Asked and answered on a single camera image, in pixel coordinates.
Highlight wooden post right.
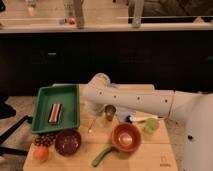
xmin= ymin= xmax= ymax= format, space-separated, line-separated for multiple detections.
xmin=132 ymin=0 xmax=144 ymax=28

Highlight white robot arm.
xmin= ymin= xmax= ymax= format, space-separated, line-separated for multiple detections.
xmin=82 ymin=73 xmax=213 ymax=171

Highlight orange pan green handle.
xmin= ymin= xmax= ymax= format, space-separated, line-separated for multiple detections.
xmin=91 ymin=123 xmax=142 ymax=167

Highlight white handled brush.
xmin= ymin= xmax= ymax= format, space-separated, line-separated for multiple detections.
xmin=126 ymin=116 xmax=163 ymax=123

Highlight bunch of dark grapes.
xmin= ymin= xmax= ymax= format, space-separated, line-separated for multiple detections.
xmin=34 ymin=135 xmax=55 ymax=147

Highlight striped rectangular block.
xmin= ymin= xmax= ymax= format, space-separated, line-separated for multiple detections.
xmin=48 ymin=103 xmax=62 ymax=124

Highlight blue cloth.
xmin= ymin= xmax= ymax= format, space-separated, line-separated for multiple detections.
xmin=117 ymin=112 xmax=133 ymax=122

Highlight small metal cup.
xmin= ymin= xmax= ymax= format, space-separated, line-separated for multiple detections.
xmin=105 ymin=105 xmax=116 ymax=121

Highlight red small object on counter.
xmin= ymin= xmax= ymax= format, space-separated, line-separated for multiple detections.
xmin=68 ymin=18 xmax=76 ymax=25

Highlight orange fruit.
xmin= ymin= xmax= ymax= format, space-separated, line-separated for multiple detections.
xmin=33 ymin=146 xmax=49 ymax=162

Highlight green plastic tray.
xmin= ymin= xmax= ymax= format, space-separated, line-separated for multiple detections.
xmin=32 ymin=84 xmax=80 ymax=134

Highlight black tripod legs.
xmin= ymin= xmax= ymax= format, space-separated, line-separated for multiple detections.
xmin=0 ymin=115 xmax=33 ymax=156

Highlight dark purple bowl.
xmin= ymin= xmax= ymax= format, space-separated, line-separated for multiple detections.
xmin=55 ymin=129 xmax=81 ymax=156

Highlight light green cup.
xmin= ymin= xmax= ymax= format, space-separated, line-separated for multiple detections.
xmin=143 ymin=118 xmax=159 ymax=134

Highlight silver metal fork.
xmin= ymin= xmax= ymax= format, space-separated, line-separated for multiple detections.
xmin=88 ymin=117 xmax=98 ymax=134

